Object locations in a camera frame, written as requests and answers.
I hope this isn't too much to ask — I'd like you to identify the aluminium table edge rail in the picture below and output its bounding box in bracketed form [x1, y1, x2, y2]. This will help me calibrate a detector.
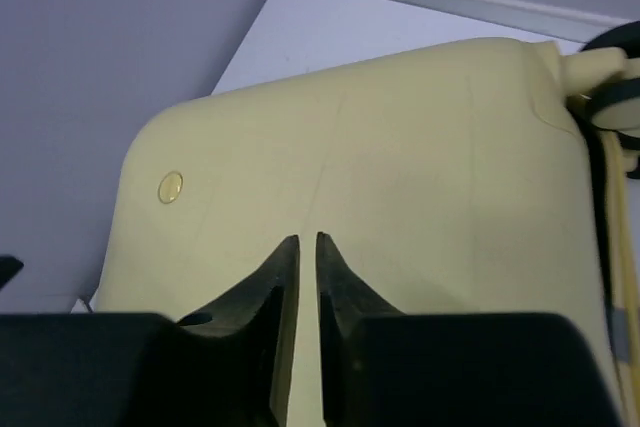
[391, 0, 639, 43]

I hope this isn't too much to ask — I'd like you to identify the yellow hard-shell suitcase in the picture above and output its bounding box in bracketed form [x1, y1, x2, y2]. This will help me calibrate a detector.
[96, 38, 637, 426]

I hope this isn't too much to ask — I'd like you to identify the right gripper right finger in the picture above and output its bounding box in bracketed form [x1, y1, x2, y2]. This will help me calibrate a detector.
[315, 232, 401, 426]

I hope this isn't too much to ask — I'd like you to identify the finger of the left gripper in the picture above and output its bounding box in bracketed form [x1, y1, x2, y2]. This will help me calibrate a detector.
[0, 255, 24, 289]

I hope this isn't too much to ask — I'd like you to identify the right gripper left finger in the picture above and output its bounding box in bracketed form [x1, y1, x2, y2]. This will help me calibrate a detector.
[169, 235, 300, 426]

